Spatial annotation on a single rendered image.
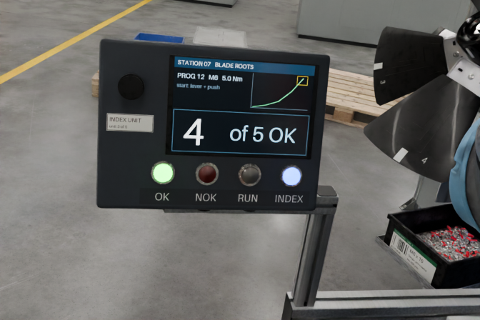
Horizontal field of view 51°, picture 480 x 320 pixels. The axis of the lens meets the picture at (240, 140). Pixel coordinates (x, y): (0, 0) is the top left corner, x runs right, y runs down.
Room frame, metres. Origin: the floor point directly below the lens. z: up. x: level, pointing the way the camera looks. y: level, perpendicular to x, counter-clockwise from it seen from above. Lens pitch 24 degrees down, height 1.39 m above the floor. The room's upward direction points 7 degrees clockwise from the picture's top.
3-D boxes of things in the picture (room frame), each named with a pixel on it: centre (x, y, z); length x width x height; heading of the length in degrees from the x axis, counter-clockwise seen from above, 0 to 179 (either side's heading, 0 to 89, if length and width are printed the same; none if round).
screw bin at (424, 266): (0.85, -0.44, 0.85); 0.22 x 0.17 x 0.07; 117
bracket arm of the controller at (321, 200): (0.60, -0.03, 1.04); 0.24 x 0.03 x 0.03; 102
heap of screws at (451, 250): (0.85, -0.44, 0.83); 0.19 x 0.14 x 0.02; 117
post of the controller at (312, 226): (0.62, -0.13, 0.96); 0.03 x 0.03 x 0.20; 12
